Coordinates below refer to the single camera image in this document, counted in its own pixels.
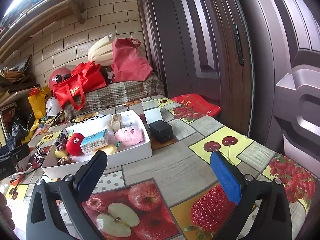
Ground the cow pattern cloth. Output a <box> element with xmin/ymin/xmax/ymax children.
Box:
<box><xmin>33</xmin><ymin>146</ymin><xmax>47</xmax><ymax>164</ymax></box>

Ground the dark patterned scrunchie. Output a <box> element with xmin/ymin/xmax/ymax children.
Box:
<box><xmin>54</xmin><ymin>132</ymin><xmax>67</xmax><ymax>152</ymax></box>

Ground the teal tissue pack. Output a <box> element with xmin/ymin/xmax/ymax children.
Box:
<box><xmin>80</xmin><ymin>130</ymin><xmax>108</xmax><ymax>154</ymax></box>

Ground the left hand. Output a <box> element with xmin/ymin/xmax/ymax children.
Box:
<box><xmin>0</xmin><ymin>193</ymin><xmax>15</xmax><ymax>230</ymax></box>

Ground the yellow green sponge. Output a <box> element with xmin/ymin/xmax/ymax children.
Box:
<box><xmin>54</xmin><ymin>150</ymin><xmax>68</xmax><ymax>159</ymax></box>

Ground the red plush toy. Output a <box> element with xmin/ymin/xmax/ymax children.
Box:
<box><xmin>66</xmin><ymin>133</ymin><xmax>85</xmax><ymax>157</ymax></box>

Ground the yellow octagonal sponge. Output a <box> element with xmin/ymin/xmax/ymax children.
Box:
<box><xmin>94</xmin><ymin>144</ymin><xmax>118</xmax><ymax>155</ymax></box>

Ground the yellow plastic bag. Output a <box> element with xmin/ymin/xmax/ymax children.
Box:
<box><xmin>28</xmin><ymin>86</ymin><xmax>51</xmax><ymax>119</ymax></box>

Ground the white helmet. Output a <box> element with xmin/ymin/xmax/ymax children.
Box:
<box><xmin>46</xmin><ymin>97</ymin><xmax>62</xmax><ymax>117</ymax></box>

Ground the white folded cloth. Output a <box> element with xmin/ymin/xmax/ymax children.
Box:
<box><xmin>104</xmin><ymin>125</ymin><xmax>116</xmax><ymax>145</ymax></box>

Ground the fruit pattern tablecloth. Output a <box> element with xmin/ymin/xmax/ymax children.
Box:
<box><xmin>1</xmin><ymin>95</ymin><xmax>319</xmax><ymax>239</ymax></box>

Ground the white shallow cardboard box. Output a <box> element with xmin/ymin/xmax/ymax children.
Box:
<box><xmin>42</xmin><ymin>110</ymin><xmax>152</xmax><ymax>179</ymax></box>

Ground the pink plush toy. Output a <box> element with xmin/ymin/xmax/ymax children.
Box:
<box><xmin>115</xmin><ymin>126</ymin><xmax>144</xmax><ymax>146</ymax></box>

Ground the white round-logo device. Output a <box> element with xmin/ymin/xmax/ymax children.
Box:
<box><xmin>84</xmin><ymin>114</ymin><xmax>112</xmax><ymax>122</ymax></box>

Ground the red helmet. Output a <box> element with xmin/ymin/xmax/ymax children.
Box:
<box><xmin>48</xmin><ymin>67</ymin><xmax>71</xmax><ymax>91</ymax></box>

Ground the black charger box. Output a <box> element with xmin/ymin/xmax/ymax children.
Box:
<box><xmin>149</xmin><ymin>120</ymin><xmax>174</xmax><ymax>144</ymax></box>

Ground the red bag on floor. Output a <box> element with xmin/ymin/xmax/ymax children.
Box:
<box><xmin>171</xmin><ymin>93</ymin><xmax>221</xmax><ymax>117</ymax></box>

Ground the plaid covered bench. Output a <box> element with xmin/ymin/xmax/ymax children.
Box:
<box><xmin>65</xmin><ymin>73</ymin><xmax>165</xmax><ymax>120</ymax></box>

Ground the grey metal phone stand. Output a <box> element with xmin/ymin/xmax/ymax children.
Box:
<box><xmin>144</xmin><ymin>107</ymin><xmax>163</xmax><ymax>125</ymax></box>

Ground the glossy red tote bag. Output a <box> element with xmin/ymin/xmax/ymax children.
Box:
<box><xmin>53</xmin><ymin>61</ymin><xmax>107</xmax><ymax>111</ymax></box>

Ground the matte red fabric bag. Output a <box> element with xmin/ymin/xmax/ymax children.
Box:
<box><xmin>111</xmin><ymin>38</ymin><xmax>152</xmax><ymax>83</ymax></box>

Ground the cream foam roll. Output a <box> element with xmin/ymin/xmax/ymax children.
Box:
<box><xmin>87</xmin><ymin>34</ymin><xmax>115</xmax><ymax>66</ymax></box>

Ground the dark brown door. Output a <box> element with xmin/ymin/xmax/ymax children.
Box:
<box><xmin>138</xmin><ymin>0</ymin><xmax>319</xmax><ymax>176</ymax></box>

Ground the black cable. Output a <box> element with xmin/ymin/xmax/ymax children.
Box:
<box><xmin>69</xmin><ymin>103</ymin><xmax>130</xmax><ymax>124</ymax></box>

